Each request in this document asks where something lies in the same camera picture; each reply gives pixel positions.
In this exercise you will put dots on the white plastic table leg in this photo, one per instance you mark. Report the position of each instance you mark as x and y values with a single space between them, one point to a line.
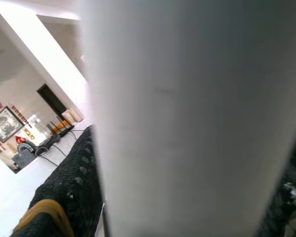
187 111

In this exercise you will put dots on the framed wall picture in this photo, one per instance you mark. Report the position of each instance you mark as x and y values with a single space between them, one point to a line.
5 123

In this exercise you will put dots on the grey plastic bin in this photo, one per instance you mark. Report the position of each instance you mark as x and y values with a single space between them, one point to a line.
22 158

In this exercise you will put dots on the tan rubber band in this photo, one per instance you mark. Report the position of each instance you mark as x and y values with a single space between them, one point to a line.
44 207

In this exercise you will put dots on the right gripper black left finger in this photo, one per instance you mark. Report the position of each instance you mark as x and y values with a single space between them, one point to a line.
76 177

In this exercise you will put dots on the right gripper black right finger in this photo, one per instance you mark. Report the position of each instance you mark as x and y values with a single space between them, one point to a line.
288 205

